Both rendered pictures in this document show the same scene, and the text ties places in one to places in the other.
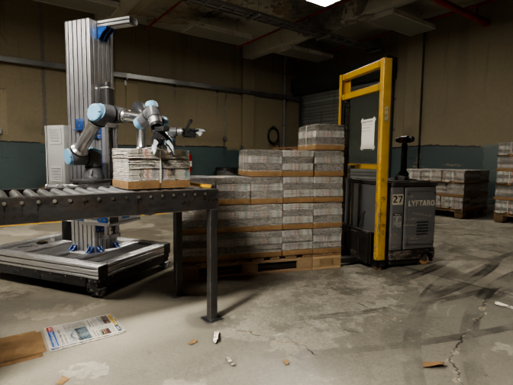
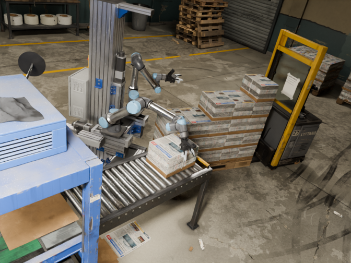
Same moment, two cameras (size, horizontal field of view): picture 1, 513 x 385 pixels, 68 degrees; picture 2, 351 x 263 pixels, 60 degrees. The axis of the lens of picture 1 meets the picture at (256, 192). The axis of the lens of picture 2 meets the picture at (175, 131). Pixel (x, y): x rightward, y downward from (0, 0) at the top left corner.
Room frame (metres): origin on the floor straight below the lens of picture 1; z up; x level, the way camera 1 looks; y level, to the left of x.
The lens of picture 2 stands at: (0.01, 1.14, 2.57)
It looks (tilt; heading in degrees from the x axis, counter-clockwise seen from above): 31 degrees down; 348
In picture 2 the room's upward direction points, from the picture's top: 11 degrees clockwise
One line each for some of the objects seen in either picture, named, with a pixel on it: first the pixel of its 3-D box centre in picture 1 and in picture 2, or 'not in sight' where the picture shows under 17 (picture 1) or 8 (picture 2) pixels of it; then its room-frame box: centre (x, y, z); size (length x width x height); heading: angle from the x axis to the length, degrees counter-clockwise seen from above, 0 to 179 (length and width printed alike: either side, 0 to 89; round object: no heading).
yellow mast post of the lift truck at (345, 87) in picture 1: (343, 160); (264, 90); (3.97, -0.90, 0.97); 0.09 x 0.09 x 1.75; 18
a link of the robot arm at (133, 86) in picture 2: (141, 134); (134, 76); (3.38, 1.03, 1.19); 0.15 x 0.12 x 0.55; 4
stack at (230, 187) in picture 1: (243, 223); (198, 141); (3.31, 0.11, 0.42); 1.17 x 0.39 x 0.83; 108
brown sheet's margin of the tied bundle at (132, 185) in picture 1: (133, 183); (162, 165); (2.22, 0.73, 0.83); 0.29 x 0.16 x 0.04; 37
